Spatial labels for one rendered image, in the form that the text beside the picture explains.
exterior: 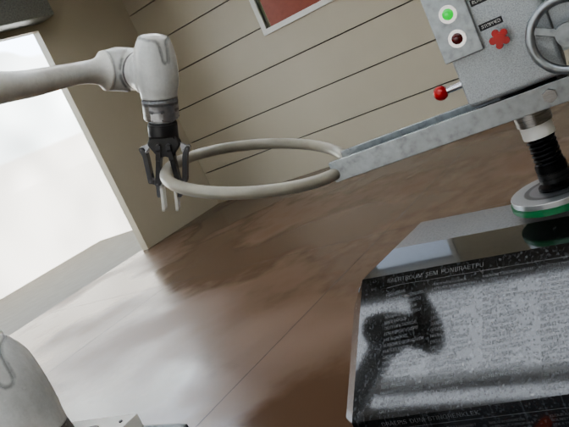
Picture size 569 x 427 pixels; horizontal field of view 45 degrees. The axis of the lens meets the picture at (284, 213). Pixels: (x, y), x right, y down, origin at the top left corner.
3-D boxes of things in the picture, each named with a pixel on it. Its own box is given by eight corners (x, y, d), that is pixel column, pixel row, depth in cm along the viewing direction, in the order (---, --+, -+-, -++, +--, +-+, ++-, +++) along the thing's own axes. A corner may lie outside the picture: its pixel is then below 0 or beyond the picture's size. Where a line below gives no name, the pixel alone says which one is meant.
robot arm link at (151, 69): (189, 97, 170) (162, 91, 180) (183, 31, 165) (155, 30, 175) (151, 102, 164) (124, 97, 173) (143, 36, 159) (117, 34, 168)
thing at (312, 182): (372, 148, 189) (371, 138, 188) (321, 206, 146) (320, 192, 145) (211, 146, 206) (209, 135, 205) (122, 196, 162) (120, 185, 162)
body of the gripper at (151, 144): (141, 124, 170) (146, 160, 173) (175, 123, 169) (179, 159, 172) (149, 118, 177) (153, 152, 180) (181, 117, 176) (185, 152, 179)
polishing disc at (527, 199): (558, 213, 139) (555, 207, 139) (494, 209, 160) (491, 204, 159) (632, 169, 145) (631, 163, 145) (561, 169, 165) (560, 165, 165)
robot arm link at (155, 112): (173, 100, 166) (175, 124, 168) (181, 94, 175) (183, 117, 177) (136, 102, 167) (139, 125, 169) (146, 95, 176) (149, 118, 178)
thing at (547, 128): (555, 125, 152) (549, 111, 151) (555, 133, 145) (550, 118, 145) (523, 136, 155) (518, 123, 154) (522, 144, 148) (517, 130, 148)
